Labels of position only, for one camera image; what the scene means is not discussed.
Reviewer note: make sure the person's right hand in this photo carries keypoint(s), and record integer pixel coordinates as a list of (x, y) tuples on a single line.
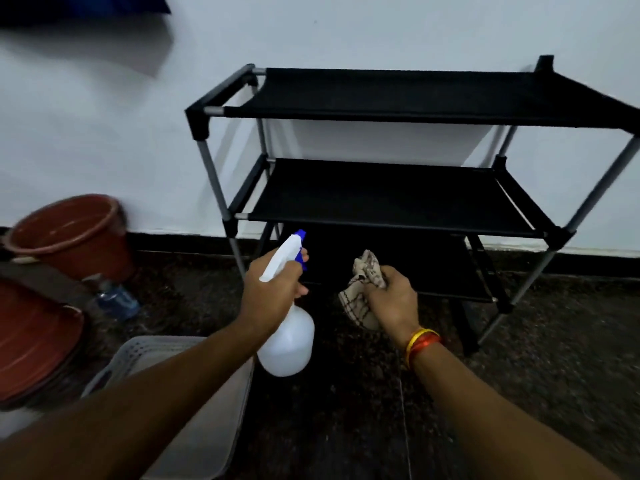
[(395, 302)]

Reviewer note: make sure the person's left hand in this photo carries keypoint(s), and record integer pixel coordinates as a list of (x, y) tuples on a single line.
[(265, 298)]

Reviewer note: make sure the person's right fingers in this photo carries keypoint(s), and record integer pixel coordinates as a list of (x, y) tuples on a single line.
[(375, 287)]

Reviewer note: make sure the beige patterned cloth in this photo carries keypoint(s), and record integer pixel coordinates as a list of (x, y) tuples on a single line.
[(361, 294)]

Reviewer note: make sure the white spray bottle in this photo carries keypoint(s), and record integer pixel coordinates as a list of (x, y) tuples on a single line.
[(287, 339)]

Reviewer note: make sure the person's left forearm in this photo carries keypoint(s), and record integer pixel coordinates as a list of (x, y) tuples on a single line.
[(125, 409)]

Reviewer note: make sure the person's right forearm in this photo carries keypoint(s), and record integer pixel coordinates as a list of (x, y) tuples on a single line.
[(495, 419)]

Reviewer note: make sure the red and yellow wrist thread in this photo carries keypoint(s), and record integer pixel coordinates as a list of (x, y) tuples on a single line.
[(421, 344)]

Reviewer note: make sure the black three-tier shelf rack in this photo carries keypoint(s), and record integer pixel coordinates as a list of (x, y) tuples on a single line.
[(400, 194)]

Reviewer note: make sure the grey plastic basket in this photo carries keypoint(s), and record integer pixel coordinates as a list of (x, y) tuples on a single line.
[(200, 419)]

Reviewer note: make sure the clear plastic water bottle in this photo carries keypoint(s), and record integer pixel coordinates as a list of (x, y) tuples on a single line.
[(116, 299)]

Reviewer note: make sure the brown plastic bucket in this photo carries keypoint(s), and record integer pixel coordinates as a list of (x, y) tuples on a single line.
[(75, 239)]

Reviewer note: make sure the brown plastic basin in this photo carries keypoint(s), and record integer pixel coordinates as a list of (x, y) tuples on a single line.
[(35, 339)]

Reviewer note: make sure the dark blue hanging object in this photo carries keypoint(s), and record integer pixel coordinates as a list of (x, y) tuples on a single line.
[(85, 7)]

